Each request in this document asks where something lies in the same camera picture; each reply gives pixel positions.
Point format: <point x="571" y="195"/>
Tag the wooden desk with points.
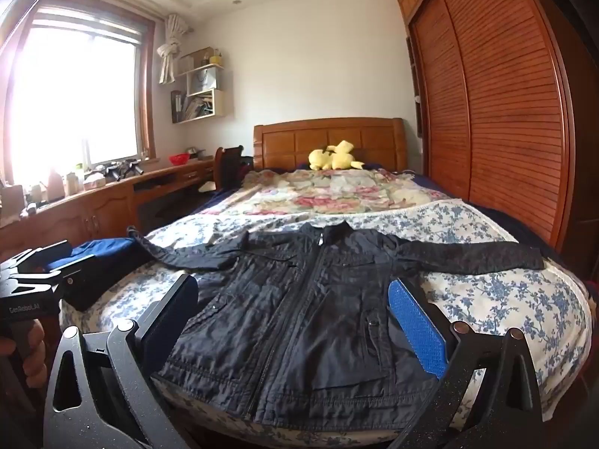
<point x="107" y="206"/>

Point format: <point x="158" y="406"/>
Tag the black folded clothing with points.
<point x="107" y="280"/>

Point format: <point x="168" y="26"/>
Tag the black jacket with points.
<point x="304" y="318"/>

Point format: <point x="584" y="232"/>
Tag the pink bottle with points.
<point x="55" y="183"/>

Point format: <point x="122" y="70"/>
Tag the wooden chair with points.
<point x="229" y="168"/>

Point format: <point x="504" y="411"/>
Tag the wooden framed window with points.
<point x="70" y="98"/>

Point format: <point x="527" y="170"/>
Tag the white paper bag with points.
<point x="203" y="80"/>

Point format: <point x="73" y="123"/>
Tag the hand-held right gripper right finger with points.
<point x="416" y="322"/>

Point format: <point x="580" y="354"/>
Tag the row of books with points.
<point x="192" y="107"/>

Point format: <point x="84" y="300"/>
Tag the white wall shelf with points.
<point x="220" y="103"/>

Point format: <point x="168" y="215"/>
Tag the red bowl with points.
<point x="179" y="159"/>

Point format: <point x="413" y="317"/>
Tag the wooden louvred wardrobe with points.
<point x="496" y="103"/>

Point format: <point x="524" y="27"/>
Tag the person's left hand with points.
<point x="35" y="353"/>

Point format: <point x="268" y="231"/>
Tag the blue floral blanket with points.
<point x="505" y="299"/>

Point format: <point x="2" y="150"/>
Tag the pink floral quilt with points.
<point x="309" y="194"/>

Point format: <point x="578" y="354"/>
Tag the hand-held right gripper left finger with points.
<point x="168" y="311"/>

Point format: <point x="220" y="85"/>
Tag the tied cream curtain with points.
<point x="169" y="51"/>

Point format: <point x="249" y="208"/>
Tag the blue folded clothing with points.
<point x="103" y="249"/>

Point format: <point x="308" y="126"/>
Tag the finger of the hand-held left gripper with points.
<point x="42" y="255"/>
<point x="75" y="273"/>

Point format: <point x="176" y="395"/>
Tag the yellow plush toy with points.
<point x="334" y="156"/>

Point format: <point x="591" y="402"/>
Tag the wooden bed headboard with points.
<point x="299" y="142"/>

